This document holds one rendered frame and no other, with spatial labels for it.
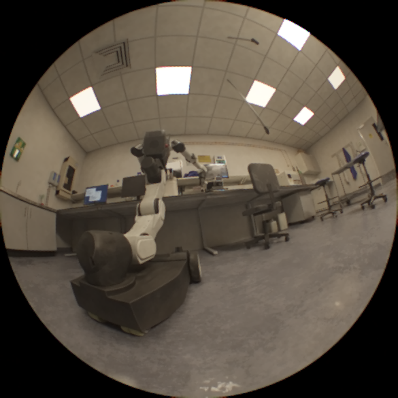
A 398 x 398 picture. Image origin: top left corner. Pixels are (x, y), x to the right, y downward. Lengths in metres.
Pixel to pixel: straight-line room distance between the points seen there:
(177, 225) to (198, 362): 2.04
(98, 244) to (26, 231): 1.88
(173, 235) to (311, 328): 2.11
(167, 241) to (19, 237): 2.43
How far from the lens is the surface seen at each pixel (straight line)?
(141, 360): 0.42
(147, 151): 1.13
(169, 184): 1.50
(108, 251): 0.39
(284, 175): 2.82
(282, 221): 2.62
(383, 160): 5.77
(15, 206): 2.15
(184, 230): 2.17
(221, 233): 2.29
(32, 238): 2.23
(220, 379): 0.35
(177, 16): 2.42
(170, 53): 2.39
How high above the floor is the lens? 0.33
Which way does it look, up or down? 15 degrees up
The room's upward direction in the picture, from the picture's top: 9 degrees counter-clockwise
